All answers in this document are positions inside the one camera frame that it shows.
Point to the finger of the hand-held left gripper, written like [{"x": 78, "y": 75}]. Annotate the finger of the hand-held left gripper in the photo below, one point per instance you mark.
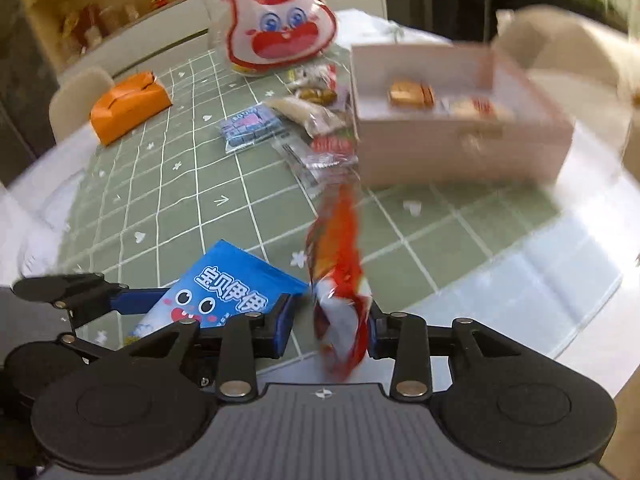
[
  {"x": 135, "y": 301},
  {"x": 90, "y": 349}
]

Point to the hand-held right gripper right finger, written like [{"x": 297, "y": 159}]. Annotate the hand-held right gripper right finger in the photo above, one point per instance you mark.
[{"x": 380, "y": 340}]

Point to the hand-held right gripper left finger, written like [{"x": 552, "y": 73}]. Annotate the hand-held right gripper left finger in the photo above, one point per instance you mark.
[{"x": 281, "y": 332}]

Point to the blue cartoon-face snack packet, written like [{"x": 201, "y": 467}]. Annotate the blue cartoon-face snack packet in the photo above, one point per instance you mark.
[{"x": 225, "y": 285}]

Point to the pink cardboard box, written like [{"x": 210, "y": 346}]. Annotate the pink cardboard box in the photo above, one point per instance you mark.
[{"x": 450, "y": 155}]

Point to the blue pig-print snack packet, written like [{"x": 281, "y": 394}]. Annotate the blue pig-print snack packet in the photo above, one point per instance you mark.
[{"x": 250, "y": 127}]

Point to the clear packet of beige snacks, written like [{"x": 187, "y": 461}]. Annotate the clear packet of beige snacks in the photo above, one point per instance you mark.
[{"x": 310, "y": 115}]

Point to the green grid tablecloth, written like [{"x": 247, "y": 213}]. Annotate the green grid tablecloth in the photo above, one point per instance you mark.
[{"x": 200, "y": 210}]

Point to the long clear packet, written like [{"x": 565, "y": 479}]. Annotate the long clear packet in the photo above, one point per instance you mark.
[{"x": 300, "y": 167}]

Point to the orange tissue box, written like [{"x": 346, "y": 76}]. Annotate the orange tissue box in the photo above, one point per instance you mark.
[{"x": 130, "y": 110}]

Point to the beige dining chair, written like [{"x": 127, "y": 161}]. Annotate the beige dining chair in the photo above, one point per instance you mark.
[{"x": 75, "y": 105}]

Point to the small orange brown snack packet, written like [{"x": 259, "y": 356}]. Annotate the small orange brown snack packet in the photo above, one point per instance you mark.
[{"x": 410, "y": 94}]

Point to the rabbit-shaped snack bag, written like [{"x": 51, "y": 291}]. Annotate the rabbit-shaped snack bag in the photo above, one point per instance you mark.
[{"x": 275, "y": 20}]

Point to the beige covered chair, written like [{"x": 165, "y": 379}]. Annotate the beige covered chair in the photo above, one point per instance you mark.
[{"x": 565, "y": 45}]

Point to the wooden wall shelf unit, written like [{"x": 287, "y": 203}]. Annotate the wooden wall shelf unit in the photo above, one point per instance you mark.
[{"x": 150, "y": 40}]

